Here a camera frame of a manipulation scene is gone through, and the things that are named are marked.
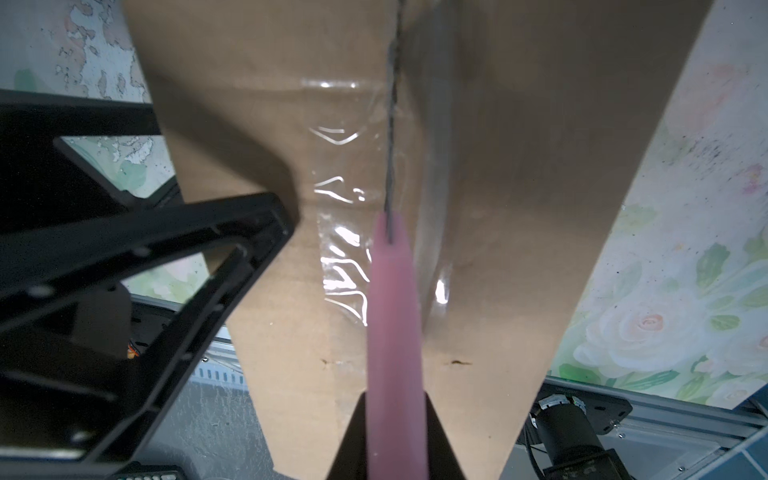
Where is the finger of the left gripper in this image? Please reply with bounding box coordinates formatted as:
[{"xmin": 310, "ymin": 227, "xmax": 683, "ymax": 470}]
[
  {"xmin": 1, "ymin": 90, "xmax": 183, "ymax": 234},
  {"xmin": 1, "ymin": 193, "xmax": 294, "ymax": 462}
]

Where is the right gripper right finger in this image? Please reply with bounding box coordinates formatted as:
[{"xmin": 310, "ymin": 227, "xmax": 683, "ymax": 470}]
[{"xmin": 425, "ymin": 394, "xmax": 466, "ymax": 480}]

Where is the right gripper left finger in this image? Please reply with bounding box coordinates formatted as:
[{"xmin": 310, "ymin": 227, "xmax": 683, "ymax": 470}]
[{"xmin": 326, "ymin": 392, "xmax": 368, "ymax": 480}]

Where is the pink utility knife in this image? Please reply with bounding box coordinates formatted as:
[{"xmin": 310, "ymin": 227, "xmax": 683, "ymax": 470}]
[{"xmin": 366, "ymin": 1, "xmax": 429, "ymax": 479}]

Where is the brown cardboard express box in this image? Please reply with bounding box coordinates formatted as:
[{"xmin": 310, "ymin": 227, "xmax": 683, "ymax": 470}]
[{"xmin": 122, "ymin": 1, "xmax": 711, "ymax": 479}]

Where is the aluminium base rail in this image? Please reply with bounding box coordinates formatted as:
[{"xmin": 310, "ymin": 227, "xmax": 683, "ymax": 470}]
[{"xmin": 180, "ymin": 338, "xmax": 767, "ymax": 479}]

